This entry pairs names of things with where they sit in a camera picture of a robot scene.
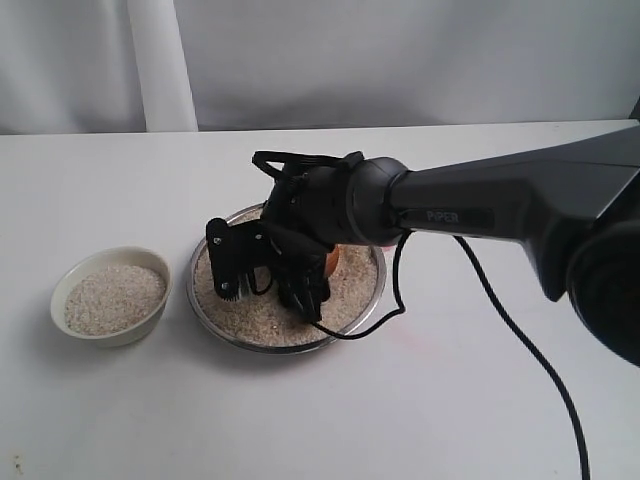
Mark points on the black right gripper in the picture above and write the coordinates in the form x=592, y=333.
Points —
x=306, y=216

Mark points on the brown wooden cup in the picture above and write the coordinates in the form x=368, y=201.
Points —
x=331, y=261

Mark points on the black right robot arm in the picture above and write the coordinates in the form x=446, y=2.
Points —
x=574, y=208

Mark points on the rice in steel tray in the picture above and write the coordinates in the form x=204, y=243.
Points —
x=350, y=285

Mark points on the white ceramic bowl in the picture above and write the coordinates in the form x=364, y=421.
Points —
x=111, y=257

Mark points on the uncooked white rice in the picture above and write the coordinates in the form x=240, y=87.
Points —
x=113, y=299

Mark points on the round steel tray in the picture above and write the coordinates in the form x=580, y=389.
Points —
x=200, y=310

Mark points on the white backdrop curtain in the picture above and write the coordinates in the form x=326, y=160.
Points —
x=170, y=66

